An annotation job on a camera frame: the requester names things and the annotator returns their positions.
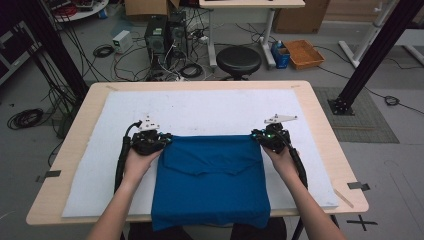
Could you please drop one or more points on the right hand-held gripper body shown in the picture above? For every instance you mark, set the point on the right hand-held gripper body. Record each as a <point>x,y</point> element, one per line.
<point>275,140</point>

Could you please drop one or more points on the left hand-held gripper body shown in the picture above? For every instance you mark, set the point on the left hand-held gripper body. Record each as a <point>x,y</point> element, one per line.
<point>146,143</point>

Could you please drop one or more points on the blue t-shirt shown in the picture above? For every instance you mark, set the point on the blue t-shirt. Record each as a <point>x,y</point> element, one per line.
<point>210,200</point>

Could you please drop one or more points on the person's left hand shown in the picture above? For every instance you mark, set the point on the person's left hand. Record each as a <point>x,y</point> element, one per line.
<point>138,165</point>

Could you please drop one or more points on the person's right hand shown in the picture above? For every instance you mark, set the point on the person's right hand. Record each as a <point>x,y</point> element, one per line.
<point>283,163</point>

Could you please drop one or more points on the white table mat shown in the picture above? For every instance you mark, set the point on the white table mat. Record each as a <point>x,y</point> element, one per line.
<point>200,106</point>

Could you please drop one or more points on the black round stool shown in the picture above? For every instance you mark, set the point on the black round stool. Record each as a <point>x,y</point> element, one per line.
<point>238,60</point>

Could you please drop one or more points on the blue box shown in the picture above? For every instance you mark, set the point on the blue box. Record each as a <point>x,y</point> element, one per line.
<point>281,58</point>

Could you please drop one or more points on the thin wooden strip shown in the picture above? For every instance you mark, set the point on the thin wooden strip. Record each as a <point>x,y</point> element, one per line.
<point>343,198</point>

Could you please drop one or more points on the orange basket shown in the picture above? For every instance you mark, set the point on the orange basket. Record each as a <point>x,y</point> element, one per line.
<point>303,53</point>

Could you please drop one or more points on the person's dark pants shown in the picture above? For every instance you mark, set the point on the person's dark pants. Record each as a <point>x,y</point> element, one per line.
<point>266,232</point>

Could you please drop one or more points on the grey floor mat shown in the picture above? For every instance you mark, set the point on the grey floor mat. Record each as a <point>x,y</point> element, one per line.
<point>366,123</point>

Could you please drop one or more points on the black computer tower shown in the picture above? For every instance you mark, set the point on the black computer tower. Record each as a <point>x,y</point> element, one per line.
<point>156,40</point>
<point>178,36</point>

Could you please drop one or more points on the grey tape piece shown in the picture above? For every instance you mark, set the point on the grey tape piece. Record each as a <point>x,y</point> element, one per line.
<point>53,173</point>
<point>359,186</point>

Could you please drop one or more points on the white power supply box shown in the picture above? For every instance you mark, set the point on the white power supply box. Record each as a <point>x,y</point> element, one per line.
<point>122,41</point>

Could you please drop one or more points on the large cardboard box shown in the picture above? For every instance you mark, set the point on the large cardboard box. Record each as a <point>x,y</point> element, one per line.
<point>300,18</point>

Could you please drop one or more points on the white desk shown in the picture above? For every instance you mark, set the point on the white desk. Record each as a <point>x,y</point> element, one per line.
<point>250,3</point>

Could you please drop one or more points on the white metal stand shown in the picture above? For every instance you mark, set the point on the white metal stand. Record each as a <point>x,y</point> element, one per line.
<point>363,43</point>

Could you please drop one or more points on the round white table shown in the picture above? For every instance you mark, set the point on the round white table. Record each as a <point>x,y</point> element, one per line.
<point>86,13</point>

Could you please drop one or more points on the grey metal rack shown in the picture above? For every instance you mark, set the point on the grey metal rack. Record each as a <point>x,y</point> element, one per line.
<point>10,75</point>

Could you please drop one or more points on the black frame post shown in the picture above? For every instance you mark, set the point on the black frame post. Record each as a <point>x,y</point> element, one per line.
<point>50,40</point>
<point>376,53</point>

